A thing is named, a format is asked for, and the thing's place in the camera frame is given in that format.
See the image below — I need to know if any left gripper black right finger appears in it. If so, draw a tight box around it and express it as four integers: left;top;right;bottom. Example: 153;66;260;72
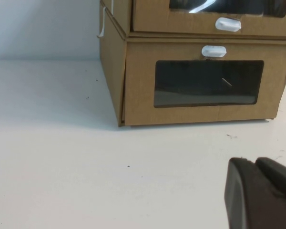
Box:
255;156;286;201

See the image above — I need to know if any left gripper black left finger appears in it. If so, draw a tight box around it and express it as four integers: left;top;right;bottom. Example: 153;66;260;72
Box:
225;156;286;229

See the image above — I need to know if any windowed cardboard drawer with reflective film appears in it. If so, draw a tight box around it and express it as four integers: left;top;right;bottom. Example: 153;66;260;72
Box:
132;0;286;37

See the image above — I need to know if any cardboard shoe box outer shell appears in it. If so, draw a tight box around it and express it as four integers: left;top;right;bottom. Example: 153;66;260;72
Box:
99;7;286;127
99;0;286;41

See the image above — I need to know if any windowed cardboard drawer with dark film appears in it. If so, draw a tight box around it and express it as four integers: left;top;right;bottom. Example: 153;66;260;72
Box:
123;40;286;126

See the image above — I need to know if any white plastic drawer handle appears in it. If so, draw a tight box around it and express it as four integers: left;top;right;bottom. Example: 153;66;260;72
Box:
215;17;242;31
201;45;227;58

